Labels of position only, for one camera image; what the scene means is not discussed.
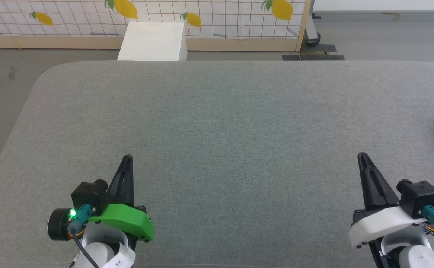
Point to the lemon print tile backdrop panel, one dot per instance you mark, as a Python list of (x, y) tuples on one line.
[(239, 22)]

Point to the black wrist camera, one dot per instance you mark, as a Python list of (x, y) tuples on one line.
[(88, 193), (420, 197)]

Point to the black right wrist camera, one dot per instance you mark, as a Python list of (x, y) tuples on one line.
[(420, 197)]

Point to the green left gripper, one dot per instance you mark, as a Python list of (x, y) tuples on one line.
[(127, 219)]

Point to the grey backdrop stand foot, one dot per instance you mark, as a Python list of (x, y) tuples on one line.
[(311, 33)]

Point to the white paper label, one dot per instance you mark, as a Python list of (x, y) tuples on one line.
[(122, 258)]

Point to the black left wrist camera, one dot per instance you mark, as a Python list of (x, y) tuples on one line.
[(88, 193)]

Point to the white box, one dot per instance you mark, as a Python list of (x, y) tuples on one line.
[(153, 41)]

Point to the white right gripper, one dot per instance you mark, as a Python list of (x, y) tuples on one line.
[(380, 223)]

